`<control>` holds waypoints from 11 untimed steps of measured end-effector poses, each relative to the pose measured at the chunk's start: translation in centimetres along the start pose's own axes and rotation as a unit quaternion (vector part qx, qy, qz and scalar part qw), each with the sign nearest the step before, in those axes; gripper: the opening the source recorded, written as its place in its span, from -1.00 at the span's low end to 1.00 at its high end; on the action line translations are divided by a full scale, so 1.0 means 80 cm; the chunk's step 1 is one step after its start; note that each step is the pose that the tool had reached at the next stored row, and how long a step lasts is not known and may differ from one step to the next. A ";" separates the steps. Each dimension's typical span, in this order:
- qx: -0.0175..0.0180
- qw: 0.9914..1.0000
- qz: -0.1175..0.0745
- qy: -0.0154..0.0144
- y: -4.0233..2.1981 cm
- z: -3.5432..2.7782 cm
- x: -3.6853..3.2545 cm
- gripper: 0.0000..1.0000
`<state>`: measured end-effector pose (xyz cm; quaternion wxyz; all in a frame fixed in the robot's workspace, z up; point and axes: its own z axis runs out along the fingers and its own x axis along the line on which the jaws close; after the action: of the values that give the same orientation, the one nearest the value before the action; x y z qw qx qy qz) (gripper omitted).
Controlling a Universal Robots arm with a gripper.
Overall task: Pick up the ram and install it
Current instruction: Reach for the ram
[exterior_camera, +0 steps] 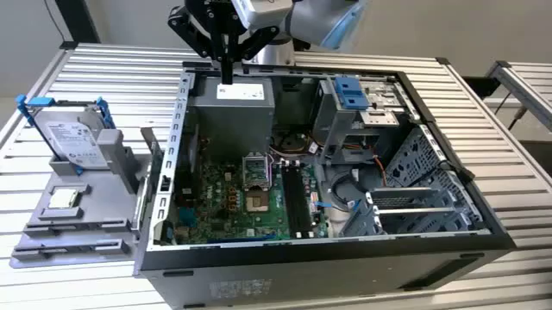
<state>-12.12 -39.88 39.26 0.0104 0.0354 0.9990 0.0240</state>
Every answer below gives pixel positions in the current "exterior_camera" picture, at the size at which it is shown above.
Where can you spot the grey parts rack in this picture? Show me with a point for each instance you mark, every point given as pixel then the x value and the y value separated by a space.
pixel 99 206

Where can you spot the green motherboard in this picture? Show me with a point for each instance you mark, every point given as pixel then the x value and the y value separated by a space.
pixel 223 223

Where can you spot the black vertical post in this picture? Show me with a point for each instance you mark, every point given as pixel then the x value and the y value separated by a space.
pixel 79 19

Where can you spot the grey power supply unit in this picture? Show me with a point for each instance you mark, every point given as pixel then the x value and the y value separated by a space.
pixel 232 129

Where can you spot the blue drive bay latch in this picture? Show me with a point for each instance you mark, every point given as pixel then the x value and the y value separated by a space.
pixel 349 93

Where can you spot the perforated silver slot cover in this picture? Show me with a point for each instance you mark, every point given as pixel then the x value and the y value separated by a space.
pixel 401 193

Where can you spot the black bracket box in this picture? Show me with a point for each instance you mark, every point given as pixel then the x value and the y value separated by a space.
pixel 478 85

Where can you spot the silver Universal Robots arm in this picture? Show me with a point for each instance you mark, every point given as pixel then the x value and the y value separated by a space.
pixel 310 19

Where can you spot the black open PC case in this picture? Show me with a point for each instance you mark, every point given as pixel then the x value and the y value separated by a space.
pixel 302 274

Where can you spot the silver disk in blue carrier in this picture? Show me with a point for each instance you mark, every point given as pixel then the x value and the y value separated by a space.
pixel 68 135

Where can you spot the aluminium slat side table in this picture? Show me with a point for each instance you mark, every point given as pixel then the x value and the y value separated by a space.
pixel 530 84

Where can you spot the blue board connector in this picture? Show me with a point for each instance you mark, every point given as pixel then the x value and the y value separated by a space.
pixel 186 216

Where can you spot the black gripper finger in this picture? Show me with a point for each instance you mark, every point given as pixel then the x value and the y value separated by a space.
pixel 258 40
pixel 191 30

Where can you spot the green graphics card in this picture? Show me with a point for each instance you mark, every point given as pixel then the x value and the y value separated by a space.
pixel 155 161

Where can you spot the plain silver slot cover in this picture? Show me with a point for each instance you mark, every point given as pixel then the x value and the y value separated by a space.
pixel 413 210

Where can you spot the silver CPU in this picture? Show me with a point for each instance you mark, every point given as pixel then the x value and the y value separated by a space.
pixel 63 197

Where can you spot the CPU socket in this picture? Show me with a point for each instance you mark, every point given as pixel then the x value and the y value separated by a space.
pixel 258 201

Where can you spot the blue expansion slot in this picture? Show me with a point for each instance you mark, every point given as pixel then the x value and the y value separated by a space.
pixel 240 239

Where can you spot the dark RAM stick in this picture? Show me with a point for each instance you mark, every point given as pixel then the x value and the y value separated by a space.
pixel 75 228
pixel 68 249

